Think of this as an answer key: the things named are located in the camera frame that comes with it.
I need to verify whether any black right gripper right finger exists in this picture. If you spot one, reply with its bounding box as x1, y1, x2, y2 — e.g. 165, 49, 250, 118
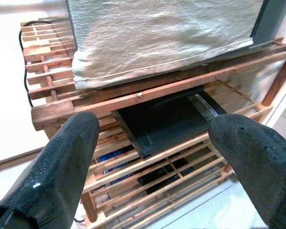
208, 113, 286, 229

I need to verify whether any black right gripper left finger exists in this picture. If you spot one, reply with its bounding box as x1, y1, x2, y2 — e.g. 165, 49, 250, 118
0, 111, 100, 229

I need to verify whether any grey steel mini fridge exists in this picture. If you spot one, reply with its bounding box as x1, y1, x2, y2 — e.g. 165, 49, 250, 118
64, 0, 286, 91

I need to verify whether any beige woven cloth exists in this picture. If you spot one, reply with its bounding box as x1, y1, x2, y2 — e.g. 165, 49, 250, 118
65, 0, 265, 90

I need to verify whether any wooden slatted rack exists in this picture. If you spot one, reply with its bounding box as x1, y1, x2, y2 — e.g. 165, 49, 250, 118
20, 18, 286, 229

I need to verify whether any blue packet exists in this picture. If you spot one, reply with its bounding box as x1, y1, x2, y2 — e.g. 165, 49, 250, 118
97, 145, 139, 187

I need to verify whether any black flat electronic box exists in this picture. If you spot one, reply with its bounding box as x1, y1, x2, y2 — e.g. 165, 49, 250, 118
112, 87, 229, 159

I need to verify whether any thin black power cord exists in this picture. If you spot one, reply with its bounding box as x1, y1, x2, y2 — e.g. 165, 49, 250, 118
19, 20, 53, 108

